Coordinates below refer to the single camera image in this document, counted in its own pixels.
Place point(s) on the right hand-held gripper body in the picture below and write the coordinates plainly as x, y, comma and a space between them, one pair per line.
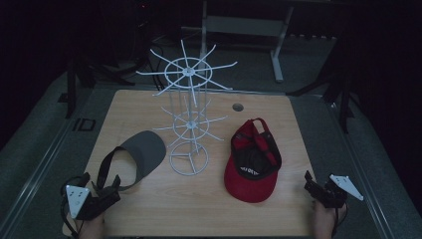
331, 197

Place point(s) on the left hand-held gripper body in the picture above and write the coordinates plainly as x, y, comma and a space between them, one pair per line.
99, 204

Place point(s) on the red baseball cap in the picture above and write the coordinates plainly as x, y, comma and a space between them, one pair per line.
249, 186

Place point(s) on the person's right hand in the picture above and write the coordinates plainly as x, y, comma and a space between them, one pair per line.
324, 220

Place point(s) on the person's left hand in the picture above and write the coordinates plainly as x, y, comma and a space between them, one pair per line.
90, 229

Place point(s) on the black tripod stand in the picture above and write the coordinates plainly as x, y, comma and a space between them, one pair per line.
345, 99
71, 89

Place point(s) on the grey round table grommet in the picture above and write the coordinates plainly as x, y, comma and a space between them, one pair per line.
238, 107

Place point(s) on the black floor bracket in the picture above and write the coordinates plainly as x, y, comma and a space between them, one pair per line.
85, 124

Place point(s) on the white metal desk frame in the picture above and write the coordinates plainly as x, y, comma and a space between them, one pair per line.
245, 26

